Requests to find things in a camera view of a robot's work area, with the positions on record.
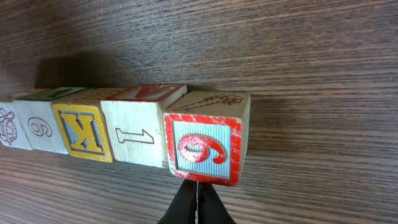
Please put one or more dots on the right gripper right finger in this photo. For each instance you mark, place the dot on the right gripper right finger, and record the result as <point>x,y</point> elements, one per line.
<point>210,207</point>

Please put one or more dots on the plain block red-blue side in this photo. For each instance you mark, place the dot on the plain block red-blue side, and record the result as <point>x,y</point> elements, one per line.
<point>35,112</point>

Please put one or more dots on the plain block blue P side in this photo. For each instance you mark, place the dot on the plain block blue P side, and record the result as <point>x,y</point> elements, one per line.
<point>12,132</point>

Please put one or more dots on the red A block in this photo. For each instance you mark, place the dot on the red A block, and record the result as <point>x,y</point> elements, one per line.
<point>134,119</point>

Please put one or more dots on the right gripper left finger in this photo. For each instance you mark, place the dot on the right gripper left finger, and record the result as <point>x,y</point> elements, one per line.
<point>183,207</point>

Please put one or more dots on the yellow top block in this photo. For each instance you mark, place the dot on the yellow top block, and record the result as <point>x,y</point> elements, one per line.
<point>83,125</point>

